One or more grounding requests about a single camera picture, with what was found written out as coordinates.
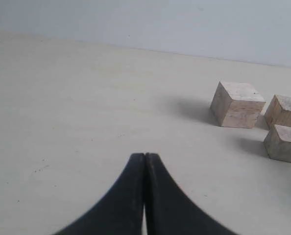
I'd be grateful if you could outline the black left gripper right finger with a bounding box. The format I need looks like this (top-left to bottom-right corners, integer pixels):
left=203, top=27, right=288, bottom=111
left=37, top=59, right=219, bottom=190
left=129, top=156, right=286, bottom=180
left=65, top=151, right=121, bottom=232
left=144, top=153, right=235, bottom=235

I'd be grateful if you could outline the second largest wooden cube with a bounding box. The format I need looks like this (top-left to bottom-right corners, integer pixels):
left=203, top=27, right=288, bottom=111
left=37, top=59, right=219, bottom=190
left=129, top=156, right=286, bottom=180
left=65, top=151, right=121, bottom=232
left=265, top=94, right=291, bottom=128

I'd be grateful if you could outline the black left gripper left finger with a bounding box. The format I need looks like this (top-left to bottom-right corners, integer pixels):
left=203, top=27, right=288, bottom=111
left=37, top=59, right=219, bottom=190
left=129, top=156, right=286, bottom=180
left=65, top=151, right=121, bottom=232
left=56, top=153, right=145, bottom=235

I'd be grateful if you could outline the smallest wooden cube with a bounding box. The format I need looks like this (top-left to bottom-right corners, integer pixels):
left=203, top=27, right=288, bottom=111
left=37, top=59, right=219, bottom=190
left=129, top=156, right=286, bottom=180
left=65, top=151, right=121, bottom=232
left=263, top=124, right=291, bottom=163

